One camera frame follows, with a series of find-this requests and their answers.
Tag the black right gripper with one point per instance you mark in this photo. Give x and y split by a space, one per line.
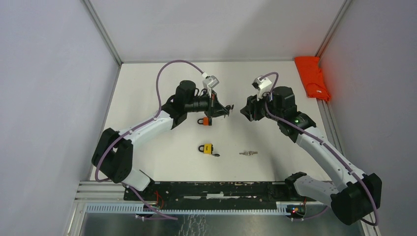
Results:
248 111

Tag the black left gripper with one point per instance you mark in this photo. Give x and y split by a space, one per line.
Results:
218 110

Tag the orange padlock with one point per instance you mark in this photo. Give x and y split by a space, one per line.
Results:
206 121

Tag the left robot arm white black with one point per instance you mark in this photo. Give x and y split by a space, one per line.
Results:
113 155

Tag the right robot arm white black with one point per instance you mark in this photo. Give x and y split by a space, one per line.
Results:
351 194

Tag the silver key bunch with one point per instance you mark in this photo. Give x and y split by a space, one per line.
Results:
248 153

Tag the yellow padlock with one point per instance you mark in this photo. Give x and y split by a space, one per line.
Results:
208 149

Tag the orange folded cloth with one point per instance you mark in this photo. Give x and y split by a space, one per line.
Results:
312 77

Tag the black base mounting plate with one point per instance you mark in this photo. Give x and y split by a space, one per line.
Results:
182 195

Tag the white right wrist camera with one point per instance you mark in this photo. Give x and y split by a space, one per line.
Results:
262 85

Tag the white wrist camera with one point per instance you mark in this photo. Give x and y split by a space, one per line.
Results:
209 82
262 85

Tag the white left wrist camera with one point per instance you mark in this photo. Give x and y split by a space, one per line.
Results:
209 82

